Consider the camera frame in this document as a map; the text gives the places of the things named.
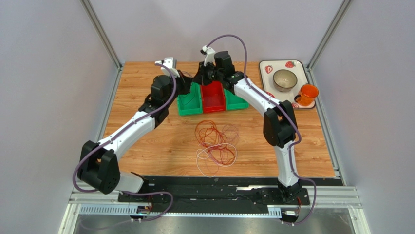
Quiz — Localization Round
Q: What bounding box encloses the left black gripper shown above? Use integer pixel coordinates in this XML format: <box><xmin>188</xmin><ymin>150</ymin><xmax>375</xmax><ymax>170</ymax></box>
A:
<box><xmin>164</xmin><ymin>70</ymin><xmax>193</xmax><ymax>108</ymax></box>

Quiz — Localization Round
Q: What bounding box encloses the pink cable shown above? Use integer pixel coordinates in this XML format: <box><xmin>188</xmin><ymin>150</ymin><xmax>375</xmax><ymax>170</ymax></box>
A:
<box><xmin>222</xmin><ymin>124</ymin><xmax>241</xmax><ymax>147</ymax></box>

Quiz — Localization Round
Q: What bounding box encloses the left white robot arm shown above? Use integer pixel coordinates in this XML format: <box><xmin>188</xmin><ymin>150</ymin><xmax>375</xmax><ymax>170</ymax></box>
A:
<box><xmin>74</xmin><ymin>72</ymin><xmax>192</xmax><ymax>195</ymax></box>

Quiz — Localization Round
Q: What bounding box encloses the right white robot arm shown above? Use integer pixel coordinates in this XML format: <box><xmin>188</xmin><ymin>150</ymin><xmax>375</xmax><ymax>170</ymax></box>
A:
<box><xmin>193</xmin><ymin>48</ymin><xmax>302</xmax><ymax>203</ymax></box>

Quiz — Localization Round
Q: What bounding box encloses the red bin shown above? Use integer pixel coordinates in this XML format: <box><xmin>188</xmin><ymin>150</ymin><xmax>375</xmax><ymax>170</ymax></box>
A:
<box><xmin>200</xmin><ymin>81</ymin><xmax>226</xmax><ymax>114</ymax></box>

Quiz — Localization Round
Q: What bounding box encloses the left green bin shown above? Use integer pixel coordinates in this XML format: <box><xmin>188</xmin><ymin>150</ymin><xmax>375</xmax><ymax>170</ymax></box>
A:
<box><xmin>177</xmin><ymin>83</ymin><xmax>203</xmax><ymax>116</ymax></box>

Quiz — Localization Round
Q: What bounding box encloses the green bin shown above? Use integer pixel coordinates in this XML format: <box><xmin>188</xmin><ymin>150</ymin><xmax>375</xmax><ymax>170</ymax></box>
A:
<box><xmin>224</xmin><ymin>89</ymin><xmax>249</xmax><ymax>111</ymax></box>
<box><xmin>177</xmin><ymin>83</ymin><xmax>203</xmax><ymax>116</ymax></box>

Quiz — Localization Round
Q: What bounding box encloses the right green bin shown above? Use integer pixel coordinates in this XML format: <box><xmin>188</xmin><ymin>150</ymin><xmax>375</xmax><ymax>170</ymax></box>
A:
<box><xmin>224</xmin><ymin>89</ymin><xmax>249</xmax><ymax>111</ymax></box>

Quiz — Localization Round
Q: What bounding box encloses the strawberry pattern tray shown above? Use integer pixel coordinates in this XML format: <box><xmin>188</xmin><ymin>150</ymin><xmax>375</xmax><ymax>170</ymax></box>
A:
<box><xmin>259</xmin><ymin>59</ymin><xmax>316</xmax><ymax>110</ymax></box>

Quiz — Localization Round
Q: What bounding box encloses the grey bowl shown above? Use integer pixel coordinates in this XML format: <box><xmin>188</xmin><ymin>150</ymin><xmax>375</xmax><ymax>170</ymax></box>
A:
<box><xmin>272</xmin><ymin>69</ymin><xmax>298</xmax><ymax>92</ymax></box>

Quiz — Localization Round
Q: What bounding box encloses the orange cup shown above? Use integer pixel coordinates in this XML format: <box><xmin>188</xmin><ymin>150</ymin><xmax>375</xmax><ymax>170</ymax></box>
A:
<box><xmin>294</xmin><ymin>84</ymin><xmax>319</xmax><ymax>106</ymax></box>

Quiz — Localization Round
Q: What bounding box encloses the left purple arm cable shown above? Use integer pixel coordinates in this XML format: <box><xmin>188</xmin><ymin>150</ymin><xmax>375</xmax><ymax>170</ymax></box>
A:
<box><xmin>72</xmin><ymin>62</ymin><xmax>178</xmax><ymax>194</ymax></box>

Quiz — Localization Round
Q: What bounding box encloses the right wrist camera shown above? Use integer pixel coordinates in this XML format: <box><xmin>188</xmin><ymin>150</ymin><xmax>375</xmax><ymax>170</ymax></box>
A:
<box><xmin>200</xmin><ymin>45</ymin><xmax>216</xmax><ymax>66</ymax></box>

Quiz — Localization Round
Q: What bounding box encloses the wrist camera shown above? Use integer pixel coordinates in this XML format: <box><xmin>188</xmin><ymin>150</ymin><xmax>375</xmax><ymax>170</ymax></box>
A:
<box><xmin>200</xmin><ymin>45</ymin><xmax>216</xmax><ymax>66</ymax></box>
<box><xmin>154</xmin><ymin>57</ymin><xmax>180</xmax><ymax>78</ymax></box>

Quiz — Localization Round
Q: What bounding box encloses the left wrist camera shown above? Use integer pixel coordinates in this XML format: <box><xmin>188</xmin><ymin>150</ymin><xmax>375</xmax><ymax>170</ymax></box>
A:
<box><xmin>154</xmin><ymin>57</ymin><xmax>180</xmax><ymax>78</ymax></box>

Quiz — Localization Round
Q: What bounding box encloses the orange cable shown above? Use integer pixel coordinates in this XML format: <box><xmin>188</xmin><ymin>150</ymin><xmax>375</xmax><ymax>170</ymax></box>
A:
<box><xmin>194</xmin><ymin>119</ymin><xmax>227</xmax><ymax>147</ymax></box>

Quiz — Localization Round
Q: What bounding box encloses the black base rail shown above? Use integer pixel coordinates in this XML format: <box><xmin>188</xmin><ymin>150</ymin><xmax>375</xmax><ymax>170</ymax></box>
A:
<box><xmin>118</xmin><ymin>176</ymin><xmax>316</xmax><ymax>215</ymax></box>

